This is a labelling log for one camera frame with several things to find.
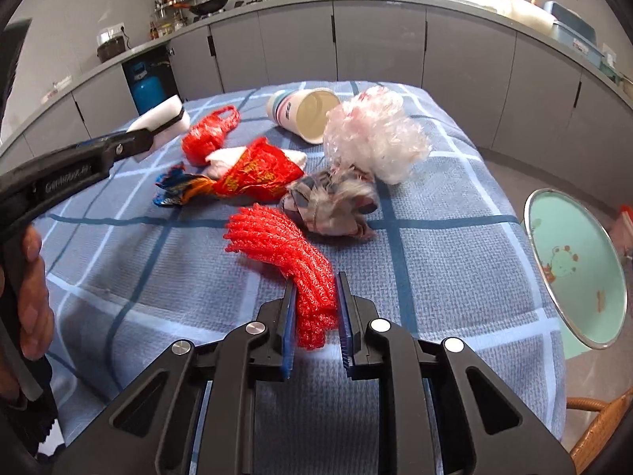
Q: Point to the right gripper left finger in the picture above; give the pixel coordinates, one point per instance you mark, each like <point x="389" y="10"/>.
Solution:
<point x="192" y="405"/>

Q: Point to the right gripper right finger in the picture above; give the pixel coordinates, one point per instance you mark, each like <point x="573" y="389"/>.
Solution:
<point x="442" y="408"/>

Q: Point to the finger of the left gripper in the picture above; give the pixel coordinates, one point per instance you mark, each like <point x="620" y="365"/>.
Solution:
<point x="131" y="144"/>

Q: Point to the white black sponge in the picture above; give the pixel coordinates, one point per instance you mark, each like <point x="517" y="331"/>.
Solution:
<point x="165" y="122"/>

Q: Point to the blue orange snack wrapper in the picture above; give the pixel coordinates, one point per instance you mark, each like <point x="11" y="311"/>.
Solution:
<point x="177" y="186"/>

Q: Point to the red plastic bag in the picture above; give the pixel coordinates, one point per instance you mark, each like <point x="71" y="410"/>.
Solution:
<point x="209" y="134"/>

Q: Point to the red orange foil wrapper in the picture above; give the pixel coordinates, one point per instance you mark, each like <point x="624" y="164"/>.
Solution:
<point x="261" y="174"/>

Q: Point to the striped paper cup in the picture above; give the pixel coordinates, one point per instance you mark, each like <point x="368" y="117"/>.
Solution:
<point x="302" y="112"/>

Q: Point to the grey patterned cloth rag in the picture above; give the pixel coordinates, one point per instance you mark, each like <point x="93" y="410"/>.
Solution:
<point x="332" y="203"/>

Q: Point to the clear plastic bag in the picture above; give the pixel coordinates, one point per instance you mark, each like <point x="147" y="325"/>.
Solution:
<point x="373" y="133"/>

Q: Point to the white paper towel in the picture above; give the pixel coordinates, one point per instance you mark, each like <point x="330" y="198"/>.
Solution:
<point x="220" y="161"/>

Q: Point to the person left hand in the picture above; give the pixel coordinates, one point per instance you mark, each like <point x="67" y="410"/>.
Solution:
<point x="33" y="309"/>

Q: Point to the blue gas cylinder under counter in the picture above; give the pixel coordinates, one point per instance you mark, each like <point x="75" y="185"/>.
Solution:
<point x="145" y="85"/>

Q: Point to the wicker chair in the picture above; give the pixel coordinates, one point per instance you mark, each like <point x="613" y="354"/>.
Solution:
<point x="610" y="416"/>

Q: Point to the spice rack with bottles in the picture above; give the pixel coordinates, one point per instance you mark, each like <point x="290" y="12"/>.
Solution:
<point x="170" y="16"/>

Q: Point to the black wok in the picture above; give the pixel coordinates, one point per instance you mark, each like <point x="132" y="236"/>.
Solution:
<point x="207" y="7"/>

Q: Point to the mint enamel basin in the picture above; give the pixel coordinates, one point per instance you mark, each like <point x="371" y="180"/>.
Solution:
<point x="581" y="269"/>

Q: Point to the blue plaid tablecloth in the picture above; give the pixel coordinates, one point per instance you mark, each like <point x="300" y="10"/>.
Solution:
<point x="441" y="254"/>

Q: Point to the pink bucket red bag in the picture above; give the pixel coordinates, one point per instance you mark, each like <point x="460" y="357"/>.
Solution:
<point x="622" y="232"/>

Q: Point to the grey lower cabinets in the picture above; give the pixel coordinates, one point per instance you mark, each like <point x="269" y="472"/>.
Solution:
<point x="519" y="95"/>

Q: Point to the blue dish rack box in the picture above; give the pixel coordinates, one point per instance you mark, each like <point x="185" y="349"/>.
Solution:
<point x="571" y="30"/>

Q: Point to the white plastic container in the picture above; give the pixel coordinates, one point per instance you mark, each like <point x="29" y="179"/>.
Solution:
<point x="528" y="14"/>

